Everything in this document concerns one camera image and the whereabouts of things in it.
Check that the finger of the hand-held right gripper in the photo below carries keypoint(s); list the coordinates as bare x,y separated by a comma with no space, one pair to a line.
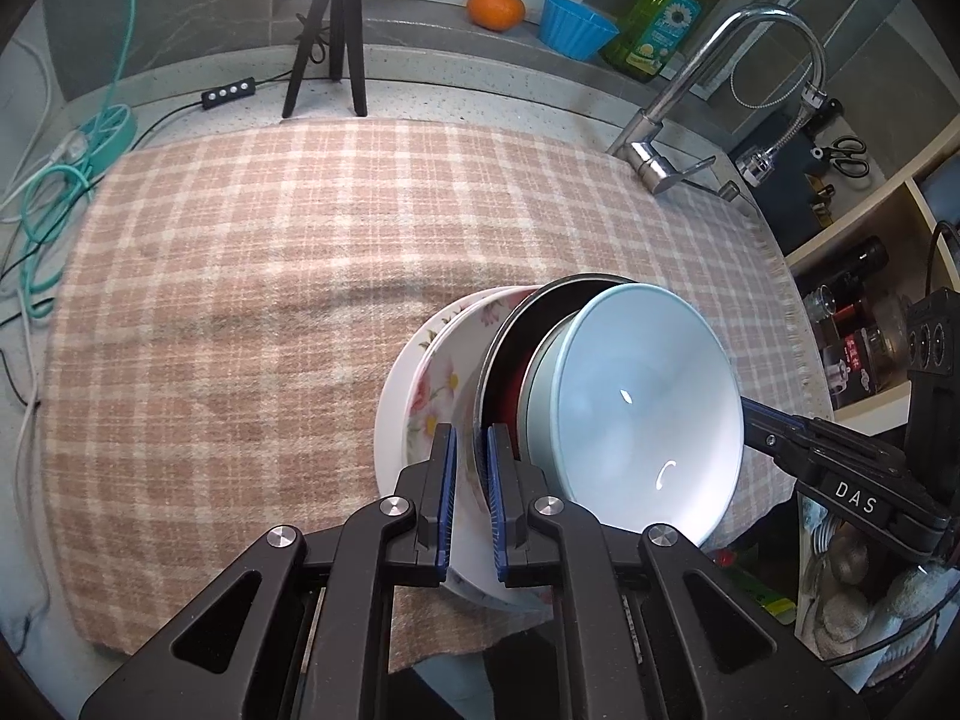
772,431

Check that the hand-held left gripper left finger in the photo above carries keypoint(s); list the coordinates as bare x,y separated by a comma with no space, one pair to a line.
448,495

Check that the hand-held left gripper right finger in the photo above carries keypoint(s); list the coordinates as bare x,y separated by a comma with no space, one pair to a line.
495,502

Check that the large floral plate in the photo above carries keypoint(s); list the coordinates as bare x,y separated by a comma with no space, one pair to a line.
388,427

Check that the red steel bowl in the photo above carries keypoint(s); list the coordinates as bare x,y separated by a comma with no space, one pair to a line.
504,409

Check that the small floral plate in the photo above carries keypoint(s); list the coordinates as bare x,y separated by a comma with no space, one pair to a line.
450,360

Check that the white ceramic bowl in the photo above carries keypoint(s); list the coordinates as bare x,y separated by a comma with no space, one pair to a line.
637,405

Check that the large steel bowl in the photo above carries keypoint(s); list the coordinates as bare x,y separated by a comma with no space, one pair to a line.
499,345

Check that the person's right hand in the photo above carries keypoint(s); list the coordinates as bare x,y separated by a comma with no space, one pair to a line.
855,600

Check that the black red printed box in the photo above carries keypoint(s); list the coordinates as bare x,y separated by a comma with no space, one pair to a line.
851,367

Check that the clear drinking glass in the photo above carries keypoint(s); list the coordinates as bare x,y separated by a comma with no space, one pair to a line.
821,301

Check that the dark bottle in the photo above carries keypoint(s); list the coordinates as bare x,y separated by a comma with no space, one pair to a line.
855,262

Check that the flexible faucet sprayer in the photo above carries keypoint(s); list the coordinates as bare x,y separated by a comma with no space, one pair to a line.
754,165

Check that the dark blue knife block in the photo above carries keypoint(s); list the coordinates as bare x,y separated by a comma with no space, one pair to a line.
795,165

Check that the black scissors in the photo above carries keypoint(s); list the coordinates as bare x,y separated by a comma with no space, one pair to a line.
825,152

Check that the plaid cloth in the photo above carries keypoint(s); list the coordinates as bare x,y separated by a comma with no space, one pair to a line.
225,315

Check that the chrome faucet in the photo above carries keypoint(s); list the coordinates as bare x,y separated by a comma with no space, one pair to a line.
660,165

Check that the green dish soap bottle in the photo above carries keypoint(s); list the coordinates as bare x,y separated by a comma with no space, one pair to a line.
660,22

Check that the blue fluted cup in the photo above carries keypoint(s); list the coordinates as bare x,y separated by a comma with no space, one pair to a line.
574,30

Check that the black inline remote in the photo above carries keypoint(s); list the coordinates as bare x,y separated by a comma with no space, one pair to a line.
229,92

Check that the orange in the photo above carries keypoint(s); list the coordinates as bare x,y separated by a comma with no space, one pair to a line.
495,9

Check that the black tripod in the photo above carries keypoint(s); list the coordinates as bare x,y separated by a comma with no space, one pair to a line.
345,15

